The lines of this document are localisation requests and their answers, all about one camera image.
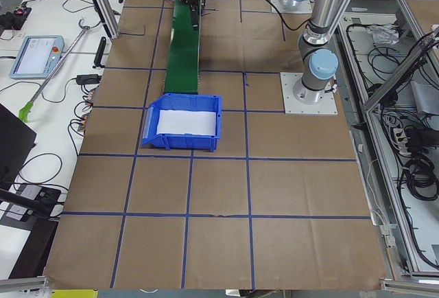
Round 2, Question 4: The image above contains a black handle bar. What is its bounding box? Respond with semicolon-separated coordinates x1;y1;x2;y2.
93;36;106;69

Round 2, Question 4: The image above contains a blue right plastic bin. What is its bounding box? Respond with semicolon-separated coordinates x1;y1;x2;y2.
141;93;222;152

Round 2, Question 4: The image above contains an aluminium frame post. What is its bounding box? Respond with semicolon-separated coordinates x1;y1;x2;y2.
92;0;120;41

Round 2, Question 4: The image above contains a grabber reacher tool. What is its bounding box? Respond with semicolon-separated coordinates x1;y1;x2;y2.
18;19;91;123

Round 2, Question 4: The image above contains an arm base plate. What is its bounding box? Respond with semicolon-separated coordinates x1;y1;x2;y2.
280;72;337;116
268;0;318;14

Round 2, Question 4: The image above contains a white foam pad right bin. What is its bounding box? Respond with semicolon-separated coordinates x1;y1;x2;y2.
156;110;217;135

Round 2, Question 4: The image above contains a blue teach pendant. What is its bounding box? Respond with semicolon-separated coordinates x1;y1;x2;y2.
9;35;64;79

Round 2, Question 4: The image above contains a black power adapter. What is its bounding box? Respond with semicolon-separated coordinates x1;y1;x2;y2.
75;74;102;85

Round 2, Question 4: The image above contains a green conveyor belt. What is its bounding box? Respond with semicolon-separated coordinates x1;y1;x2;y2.
164;0;200;94

